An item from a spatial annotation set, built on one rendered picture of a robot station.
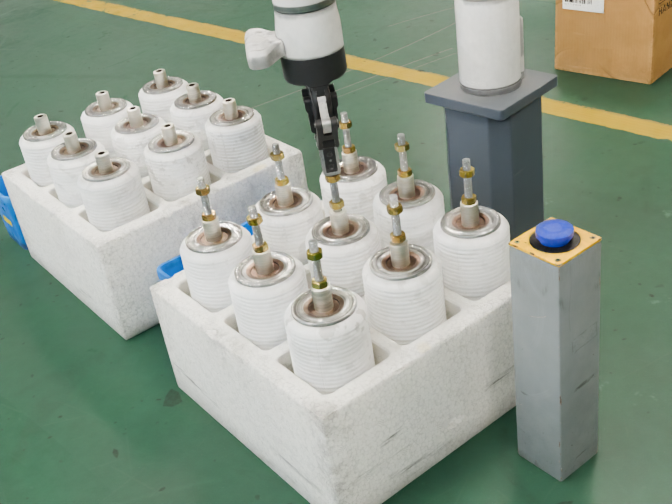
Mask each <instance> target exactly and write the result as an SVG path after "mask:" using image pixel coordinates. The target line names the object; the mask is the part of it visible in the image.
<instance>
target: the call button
mask: <svg viewBox="0 0 672 504"><path fill-rule="evenodd" d="M535 236H536V238H537V239H538V240H539V241H540V243H541V244H543V245H544V246H547V247H562V246H564V245H566V244H568V243H569V241H570V240H571V239H572V238H573V236H574V227H573V225H572V224H570V223H569V222H567V221H564V220H560V219H550V220H546V221H543V222H541V223H539V224H538V225H537V226H536V228H535Z"/></svg>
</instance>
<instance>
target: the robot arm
mask: <svg viewBox="0 0 672 504"><path fill-rule="evenodd" d="M272 2H273V8H274V16H275V31H268V30H264V29H261V28H254V29H249V30H248V31H247V32H246V34H245V49H246V56H247V61H248V66H249V68H250V69H252V70H261V69H266V68H268V67H270V66H272V65H273V64H274V63H275V62H276V61H277V60H279V59H280V60H281V65H282V71H283V76H284V79H285V80H286V81H287V82H288V83H290V84H292V85H296V86H306V87H305V88H303V89H301V92H302V98H303V102H304V106H305V110H306V112H307V115H308V120H309V124H310V128H311V131H312V133H315V135H314V138H315V140H316V146H317V148H318V149H319V155H320V161H321V167H322V170H323V174H324V175H325V176H331V175H337V174H339V173H340V172H341V168H340V162H339V155H338V149H337V147H339V144H340V141H339V138H338V128H339V119H338V113H337V107H338V98H337V93H336V91H335V89H334V84H333V83H331V82H332V81H333V80H335V79H336V80H337V79H339V78H340V77H342V76H343V75H344V74H345V72H346V70H347V61H346V54H345V47H344V41H343V34H342V26H341V20H340V16H339V12H338V9H337V5H336V0H272ZM454 8H455V22H456V37H457V52H458V67H459V82H460V89H461V90H462V91H463V92H465V93H467V94H470V95H475V96H497V95H502V94H506V93H509V92H511V91H514V90H515V89H517V88H518V87H519V86H520V85H521V83H522V82H521V79H522V78H524V77H525V71H524V38H523V18H522V16H520V15H519V0H454ZM329 83H331V84H329Z"/></svg>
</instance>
